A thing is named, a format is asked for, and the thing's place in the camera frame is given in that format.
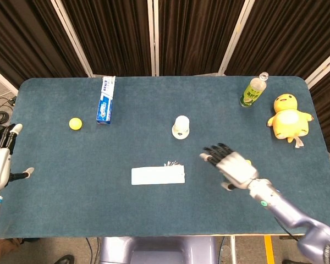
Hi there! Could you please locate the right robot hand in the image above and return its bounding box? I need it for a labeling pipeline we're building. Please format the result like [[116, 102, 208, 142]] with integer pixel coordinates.
[[199, 142, 261, 191]]

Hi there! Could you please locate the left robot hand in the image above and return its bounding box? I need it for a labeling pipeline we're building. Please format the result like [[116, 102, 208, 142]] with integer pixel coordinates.
[[0, 123, 35, 191]]

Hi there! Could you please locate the white cup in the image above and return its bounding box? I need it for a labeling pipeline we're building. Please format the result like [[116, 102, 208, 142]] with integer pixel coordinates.
[[172, 115, 191, 140]]

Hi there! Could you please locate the yellow plush duck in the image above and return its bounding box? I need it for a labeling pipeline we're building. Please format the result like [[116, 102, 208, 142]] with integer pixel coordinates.
[[266, 93, 315, 149]]

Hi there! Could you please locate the green label tea bottle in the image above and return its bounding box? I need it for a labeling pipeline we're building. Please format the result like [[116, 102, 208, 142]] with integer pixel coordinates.
[[239, 71, 270, 108]]

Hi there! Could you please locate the yellow ball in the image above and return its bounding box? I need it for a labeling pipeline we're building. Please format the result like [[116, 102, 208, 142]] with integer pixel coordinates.
[[69, 117, 83, 130]]

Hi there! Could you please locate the teal felt table cover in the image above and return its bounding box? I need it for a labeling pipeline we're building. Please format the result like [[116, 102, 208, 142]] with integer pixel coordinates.
[[0, 76, 330, 239]]

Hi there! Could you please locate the grey robot torso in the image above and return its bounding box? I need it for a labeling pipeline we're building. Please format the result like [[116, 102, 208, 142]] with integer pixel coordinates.
[[98, 236, 218, 264]]

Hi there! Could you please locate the black shoe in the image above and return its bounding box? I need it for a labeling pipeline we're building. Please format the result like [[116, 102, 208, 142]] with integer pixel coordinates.
[[53, 254, 75, 264]]

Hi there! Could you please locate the blue white toothpaste box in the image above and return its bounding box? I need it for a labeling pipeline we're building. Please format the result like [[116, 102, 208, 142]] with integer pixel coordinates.
[[96, 76, 117, 125]]

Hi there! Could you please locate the black floor cable bundle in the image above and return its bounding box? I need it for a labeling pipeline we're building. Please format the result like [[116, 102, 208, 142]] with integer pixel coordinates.
[[0, 92, 17, 134]]

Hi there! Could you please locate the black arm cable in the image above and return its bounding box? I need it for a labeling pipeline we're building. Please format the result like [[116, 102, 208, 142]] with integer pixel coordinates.
[[274, 216, 302, 243]]

